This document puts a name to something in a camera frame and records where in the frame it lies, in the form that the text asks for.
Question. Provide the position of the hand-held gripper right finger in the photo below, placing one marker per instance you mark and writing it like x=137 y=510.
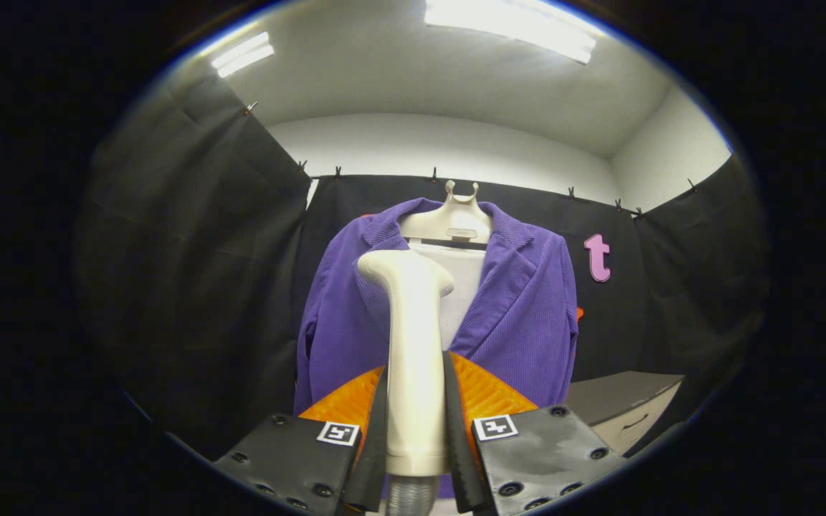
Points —
x=462 y=469

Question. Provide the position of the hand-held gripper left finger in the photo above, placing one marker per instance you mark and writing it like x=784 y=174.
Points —
x=373 y=480

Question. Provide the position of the cream plastic clothes hanger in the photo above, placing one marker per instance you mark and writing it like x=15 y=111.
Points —
x=456 y=222

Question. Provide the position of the grey drawer cabinet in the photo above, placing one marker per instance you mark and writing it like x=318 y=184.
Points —
x=621 y=401

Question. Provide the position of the row of black clips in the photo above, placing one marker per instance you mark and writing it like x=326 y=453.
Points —
x=434 y=174

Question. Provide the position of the narrow ceiling light strip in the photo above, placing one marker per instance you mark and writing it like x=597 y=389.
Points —
x=243 y=55

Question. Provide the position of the large ceiling light panel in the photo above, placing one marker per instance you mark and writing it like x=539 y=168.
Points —
x=513 y=25

